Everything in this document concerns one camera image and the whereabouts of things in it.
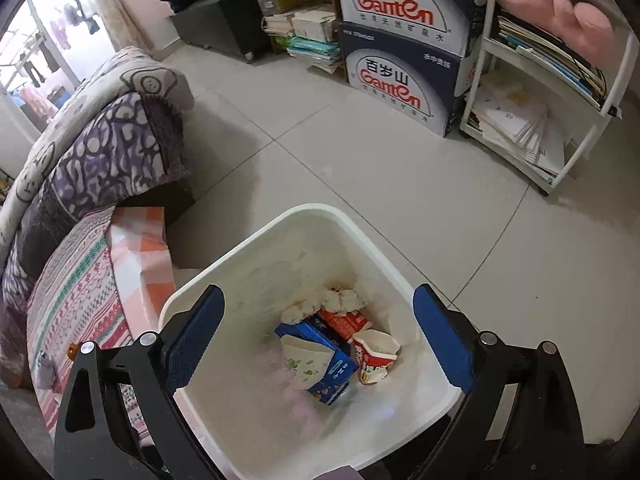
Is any pink plush toy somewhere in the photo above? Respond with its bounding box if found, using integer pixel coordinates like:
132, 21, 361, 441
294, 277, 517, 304
495, 0, 616, 68

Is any grey crumpled wrapper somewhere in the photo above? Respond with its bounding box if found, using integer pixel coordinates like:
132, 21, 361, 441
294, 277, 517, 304
34, 347, 63, 391

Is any cream curtain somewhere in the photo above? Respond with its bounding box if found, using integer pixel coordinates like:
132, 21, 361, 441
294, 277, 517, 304
87, 0, 153, 53

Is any white green paper cup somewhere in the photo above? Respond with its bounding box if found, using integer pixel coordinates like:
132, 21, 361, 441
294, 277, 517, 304
280, 335, 337, 392

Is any white plastic trash bin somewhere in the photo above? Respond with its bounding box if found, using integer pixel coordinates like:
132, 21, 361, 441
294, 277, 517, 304
159, 203, 463, 480

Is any crushed red paper cup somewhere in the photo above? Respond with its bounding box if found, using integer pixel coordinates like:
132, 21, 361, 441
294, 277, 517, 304
351, 329, 402, 386

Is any blue water bottle carton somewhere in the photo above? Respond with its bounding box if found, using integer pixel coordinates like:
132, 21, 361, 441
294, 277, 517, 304
332, 0, 488, 58
340, 22, 481, 138

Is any stack of thin books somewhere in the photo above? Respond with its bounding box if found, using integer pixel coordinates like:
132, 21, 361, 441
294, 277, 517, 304
492, 15, 608, 106

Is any black storage bench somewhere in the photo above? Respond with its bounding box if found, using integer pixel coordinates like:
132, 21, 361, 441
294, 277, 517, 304
175, 0, 273, 63

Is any stack of white papers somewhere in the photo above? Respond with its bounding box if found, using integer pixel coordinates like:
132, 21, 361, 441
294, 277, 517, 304
470, 72, 568, 183

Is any white shelf cart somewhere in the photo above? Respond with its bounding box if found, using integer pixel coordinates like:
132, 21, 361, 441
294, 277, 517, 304
459, 0, 628, 197

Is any grey cartoon print blanket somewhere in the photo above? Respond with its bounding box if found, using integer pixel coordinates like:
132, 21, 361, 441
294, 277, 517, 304
0, 46, 196, 241

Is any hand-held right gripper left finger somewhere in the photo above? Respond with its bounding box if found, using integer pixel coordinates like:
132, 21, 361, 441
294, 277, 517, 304
52, 285, 226, 480

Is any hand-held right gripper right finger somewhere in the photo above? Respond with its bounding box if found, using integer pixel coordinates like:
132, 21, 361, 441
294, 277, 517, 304
413, 284, 586, 480

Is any pink checked cloth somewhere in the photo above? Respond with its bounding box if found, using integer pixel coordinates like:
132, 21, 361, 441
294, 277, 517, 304
109, 205, 178, 351

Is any row of hanging clothes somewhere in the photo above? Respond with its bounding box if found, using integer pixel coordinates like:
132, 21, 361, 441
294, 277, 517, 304
10, 0, 101, 86

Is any patterned striped tablecloth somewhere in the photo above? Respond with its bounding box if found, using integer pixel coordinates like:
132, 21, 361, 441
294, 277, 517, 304
25, 207, 161, 451

